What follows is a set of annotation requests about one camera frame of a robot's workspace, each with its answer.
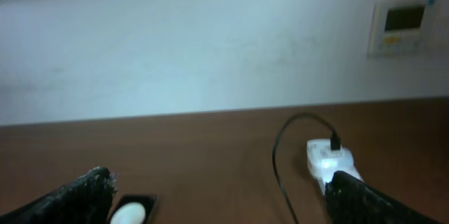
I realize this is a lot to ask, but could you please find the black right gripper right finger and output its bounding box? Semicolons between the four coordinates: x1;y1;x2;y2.
325;171;439;224

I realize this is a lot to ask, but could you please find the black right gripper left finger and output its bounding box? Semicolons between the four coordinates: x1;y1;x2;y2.
1;167;116;224

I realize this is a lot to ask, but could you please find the black Galaxy smartphone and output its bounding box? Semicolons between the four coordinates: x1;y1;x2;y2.
107;195;159;224

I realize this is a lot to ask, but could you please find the black charging cable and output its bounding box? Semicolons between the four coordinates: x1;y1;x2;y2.
272;112;342;224

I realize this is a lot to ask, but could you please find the white power strip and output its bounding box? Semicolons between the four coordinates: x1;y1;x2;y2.
307;139;363;195

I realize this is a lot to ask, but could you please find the white wall control panel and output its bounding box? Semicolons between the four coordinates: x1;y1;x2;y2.
368;0;438;57

